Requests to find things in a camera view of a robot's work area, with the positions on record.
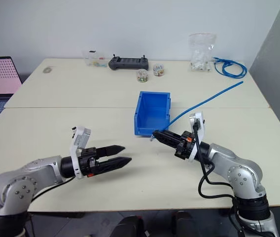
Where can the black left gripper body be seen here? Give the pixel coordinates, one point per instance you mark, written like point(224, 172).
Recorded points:
point(87, 160)

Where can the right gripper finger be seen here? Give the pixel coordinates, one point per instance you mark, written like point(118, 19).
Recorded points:
point(169, 134)
point(169, 142)

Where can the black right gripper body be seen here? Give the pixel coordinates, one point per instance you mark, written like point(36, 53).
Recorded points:
point(185, 145)

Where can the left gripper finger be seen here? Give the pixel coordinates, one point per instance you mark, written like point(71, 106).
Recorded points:
point(115, 163)
point(110, 150)

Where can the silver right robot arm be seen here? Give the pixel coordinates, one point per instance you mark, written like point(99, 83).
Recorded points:
point(243, 172)

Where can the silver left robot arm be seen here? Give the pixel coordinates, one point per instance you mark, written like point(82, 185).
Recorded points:
point(19, 182)

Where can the blue plastic storage bin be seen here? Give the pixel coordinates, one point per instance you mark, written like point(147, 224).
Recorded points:
point(152, 111)

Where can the small jar of colourful beads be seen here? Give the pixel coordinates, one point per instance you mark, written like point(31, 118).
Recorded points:
point(158, 70)
point(142, 76)

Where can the dark rounded shape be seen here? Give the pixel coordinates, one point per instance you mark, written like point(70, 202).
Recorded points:
point(183, 224)

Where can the dark grey handheld controller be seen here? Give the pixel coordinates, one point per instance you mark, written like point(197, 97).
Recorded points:
point(129, 63)

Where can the clear bag of white couplers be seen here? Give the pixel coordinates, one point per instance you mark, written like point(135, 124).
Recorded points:
point(201, 56)

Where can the clear box with colourful bits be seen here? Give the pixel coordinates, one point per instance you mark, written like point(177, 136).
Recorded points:
point(94, 60)

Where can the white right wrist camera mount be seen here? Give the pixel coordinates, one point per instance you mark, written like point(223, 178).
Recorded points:
point(200, 128)

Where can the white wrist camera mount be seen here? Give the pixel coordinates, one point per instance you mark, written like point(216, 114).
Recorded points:
point(80, 138)
point(200, 128)

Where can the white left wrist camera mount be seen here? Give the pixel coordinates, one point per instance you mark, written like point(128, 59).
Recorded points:
point(80, 138)

